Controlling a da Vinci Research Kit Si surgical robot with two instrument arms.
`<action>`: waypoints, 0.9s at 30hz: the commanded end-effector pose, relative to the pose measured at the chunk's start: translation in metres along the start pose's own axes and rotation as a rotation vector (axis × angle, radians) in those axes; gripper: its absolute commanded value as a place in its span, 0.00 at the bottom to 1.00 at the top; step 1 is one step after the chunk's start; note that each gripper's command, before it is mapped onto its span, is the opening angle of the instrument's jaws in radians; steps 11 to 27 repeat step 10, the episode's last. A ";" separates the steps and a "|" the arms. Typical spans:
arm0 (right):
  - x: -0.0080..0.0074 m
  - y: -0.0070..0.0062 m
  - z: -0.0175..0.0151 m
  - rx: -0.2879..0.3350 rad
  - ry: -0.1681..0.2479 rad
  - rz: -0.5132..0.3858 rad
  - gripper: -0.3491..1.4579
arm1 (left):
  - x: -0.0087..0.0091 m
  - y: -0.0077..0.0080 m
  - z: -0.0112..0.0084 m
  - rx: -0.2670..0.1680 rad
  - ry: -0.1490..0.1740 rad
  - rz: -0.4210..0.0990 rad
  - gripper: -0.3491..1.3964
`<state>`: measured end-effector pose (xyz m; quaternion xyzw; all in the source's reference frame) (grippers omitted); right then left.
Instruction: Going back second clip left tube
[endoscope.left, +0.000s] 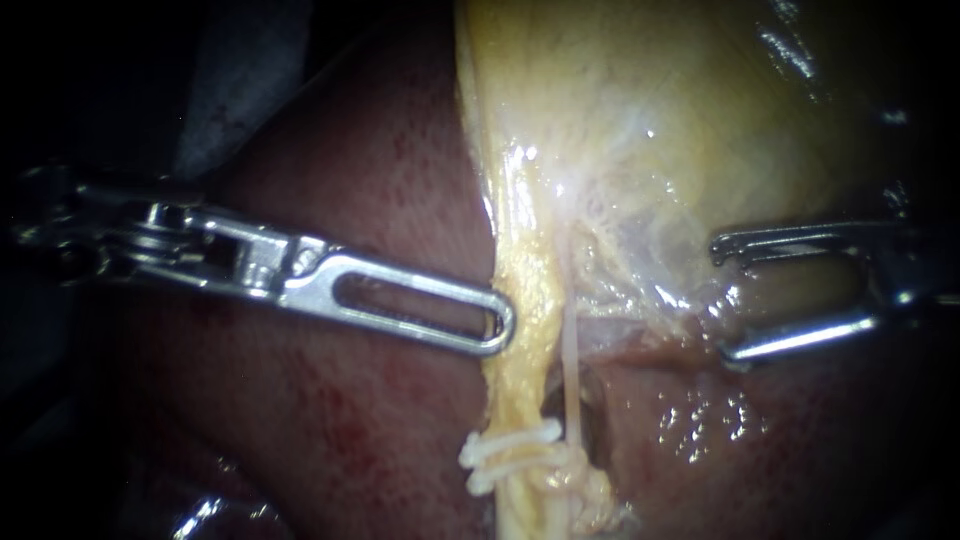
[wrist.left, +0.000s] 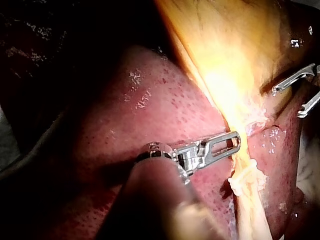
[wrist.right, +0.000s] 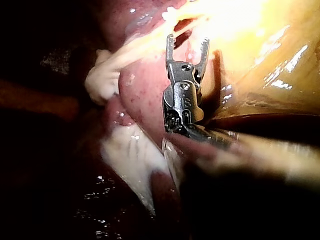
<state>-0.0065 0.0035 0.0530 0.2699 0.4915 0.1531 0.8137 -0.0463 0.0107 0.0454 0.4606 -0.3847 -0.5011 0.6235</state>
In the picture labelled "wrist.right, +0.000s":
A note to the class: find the right arm instrument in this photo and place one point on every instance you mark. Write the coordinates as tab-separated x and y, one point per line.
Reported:
182	100

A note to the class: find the right arm instrument jaw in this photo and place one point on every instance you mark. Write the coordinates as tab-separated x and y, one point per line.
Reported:
169	51
204	53

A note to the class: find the dark right arm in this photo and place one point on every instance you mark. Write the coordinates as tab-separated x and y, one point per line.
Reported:
250	175

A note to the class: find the thin tube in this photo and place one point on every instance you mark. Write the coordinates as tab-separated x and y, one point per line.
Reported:
140	51
181	31

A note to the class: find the white clip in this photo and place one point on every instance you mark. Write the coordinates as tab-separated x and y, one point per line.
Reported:
171	13

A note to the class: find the dark red liver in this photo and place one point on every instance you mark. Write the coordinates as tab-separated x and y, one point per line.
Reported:
147	87

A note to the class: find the gallbladder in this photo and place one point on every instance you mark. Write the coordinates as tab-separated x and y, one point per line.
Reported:
270	62

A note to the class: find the pale fatty tissue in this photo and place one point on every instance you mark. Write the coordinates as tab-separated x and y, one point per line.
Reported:
102	80
135	155

